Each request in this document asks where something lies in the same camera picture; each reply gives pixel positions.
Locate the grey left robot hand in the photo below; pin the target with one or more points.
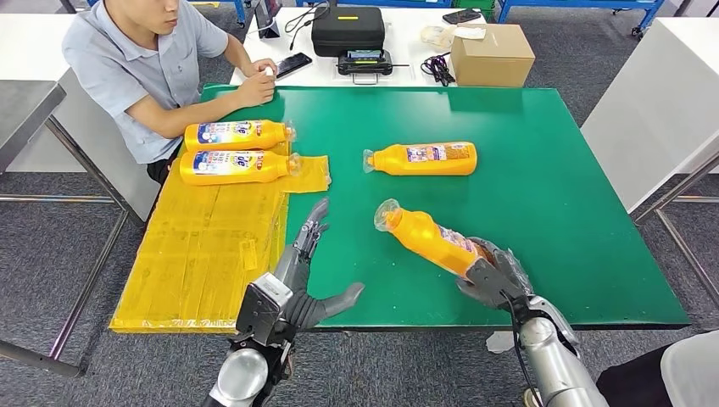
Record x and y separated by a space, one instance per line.
300 303

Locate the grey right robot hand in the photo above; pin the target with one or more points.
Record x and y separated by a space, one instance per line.
497 283

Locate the orange detergent bottle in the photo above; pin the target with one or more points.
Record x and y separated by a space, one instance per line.
236 168
427 160
427 239
236 136

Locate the green topped table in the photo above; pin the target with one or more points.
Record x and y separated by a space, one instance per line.
561 224

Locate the yellow taped cardboard sheet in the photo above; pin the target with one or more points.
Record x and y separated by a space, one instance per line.
196 253

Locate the person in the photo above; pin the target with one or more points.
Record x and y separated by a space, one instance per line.
123 73
640 382

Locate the brown cardboard box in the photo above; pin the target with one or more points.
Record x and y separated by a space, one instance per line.
491 59

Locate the white table with metal legs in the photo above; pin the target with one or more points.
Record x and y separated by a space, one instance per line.
651 112

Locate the black smartphone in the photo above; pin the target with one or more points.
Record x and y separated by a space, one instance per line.
462 16
294 65

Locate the black remote controller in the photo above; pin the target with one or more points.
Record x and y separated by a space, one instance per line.
364 63

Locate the white paper sheet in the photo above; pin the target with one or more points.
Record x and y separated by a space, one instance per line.
469 32

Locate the clear plastic bag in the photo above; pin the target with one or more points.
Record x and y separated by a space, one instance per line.
436 36

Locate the black carrying case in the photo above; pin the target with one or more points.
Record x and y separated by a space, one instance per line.
348 31

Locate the green bin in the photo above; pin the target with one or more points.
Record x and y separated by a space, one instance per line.
474 7

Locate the black tablet on stand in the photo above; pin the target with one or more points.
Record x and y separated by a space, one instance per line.
267 19

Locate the grey table with metal legs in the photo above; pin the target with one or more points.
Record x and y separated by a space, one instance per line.
25 109

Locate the white panel table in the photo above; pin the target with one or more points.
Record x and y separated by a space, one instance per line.
31 47

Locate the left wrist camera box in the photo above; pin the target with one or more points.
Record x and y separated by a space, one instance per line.
264 306

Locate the blue metal cart frame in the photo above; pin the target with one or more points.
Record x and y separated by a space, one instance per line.
584 3

